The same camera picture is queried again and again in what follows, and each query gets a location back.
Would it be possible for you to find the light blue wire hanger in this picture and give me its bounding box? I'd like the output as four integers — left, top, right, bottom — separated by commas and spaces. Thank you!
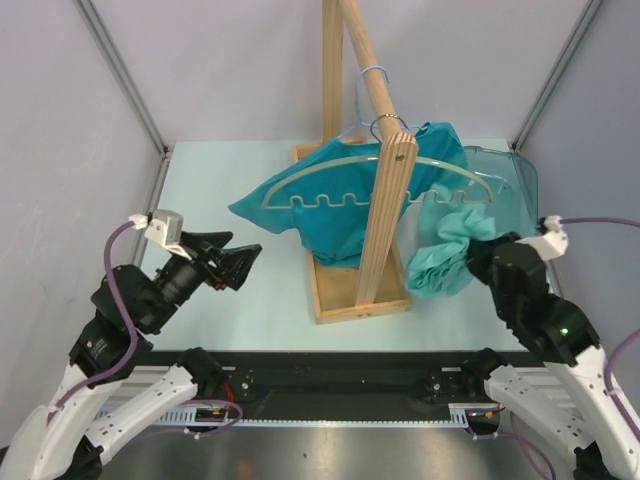
328, 64, 430, 145

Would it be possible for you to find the purple cable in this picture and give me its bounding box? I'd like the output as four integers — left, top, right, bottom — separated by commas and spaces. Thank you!
469, 217, 640, 480
44, 219, 245, 444

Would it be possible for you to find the wooden clothes rack stand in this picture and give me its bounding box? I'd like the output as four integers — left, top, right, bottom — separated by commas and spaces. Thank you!
292, 0, 419, 326

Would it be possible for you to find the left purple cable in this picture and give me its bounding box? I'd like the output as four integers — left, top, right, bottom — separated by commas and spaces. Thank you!
44, 219, 245, 444

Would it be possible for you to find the white slotted cable duct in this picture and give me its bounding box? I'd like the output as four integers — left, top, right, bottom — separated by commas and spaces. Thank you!
99, 403, 496, 427

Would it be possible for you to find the pale green plastic hanger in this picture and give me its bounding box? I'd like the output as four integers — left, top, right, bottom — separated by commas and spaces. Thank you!
262, 114, 502, 210

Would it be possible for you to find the light teal t shirt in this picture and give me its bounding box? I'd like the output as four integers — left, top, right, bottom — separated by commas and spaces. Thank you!
405, 184, 497, 299

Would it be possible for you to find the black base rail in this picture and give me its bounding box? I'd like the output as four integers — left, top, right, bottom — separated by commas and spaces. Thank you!
212, 351, 488, 411

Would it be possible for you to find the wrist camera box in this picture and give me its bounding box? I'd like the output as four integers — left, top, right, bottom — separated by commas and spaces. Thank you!
517, 215, 569, 262
128, 209, 191, 260

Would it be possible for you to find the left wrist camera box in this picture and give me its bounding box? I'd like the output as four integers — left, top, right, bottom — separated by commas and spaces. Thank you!
128, 209, 191, 260

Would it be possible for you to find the dark teal t shirt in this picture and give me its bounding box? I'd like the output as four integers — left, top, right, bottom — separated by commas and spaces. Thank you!
228, 121, 470, 269

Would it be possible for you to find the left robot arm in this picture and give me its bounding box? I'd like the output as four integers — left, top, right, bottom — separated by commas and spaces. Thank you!
1, 222, 262, 479

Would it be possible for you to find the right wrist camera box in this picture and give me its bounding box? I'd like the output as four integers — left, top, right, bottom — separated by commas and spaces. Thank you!
517, 215, 569, 262

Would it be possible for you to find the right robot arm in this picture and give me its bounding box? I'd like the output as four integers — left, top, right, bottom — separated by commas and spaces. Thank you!
466, 234, 639, 479

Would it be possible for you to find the translucent teal plastic bin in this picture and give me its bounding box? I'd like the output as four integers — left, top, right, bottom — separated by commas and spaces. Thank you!
464, 146, 539, 237

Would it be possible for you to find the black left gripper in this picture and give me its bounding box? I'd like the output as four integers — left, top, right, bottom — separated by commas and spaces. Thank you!
143, 229, 263, 331

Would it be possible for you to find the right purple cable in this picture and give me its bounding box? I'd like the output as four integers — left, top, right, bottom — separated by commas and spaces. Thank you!
469, 217, 640, 480

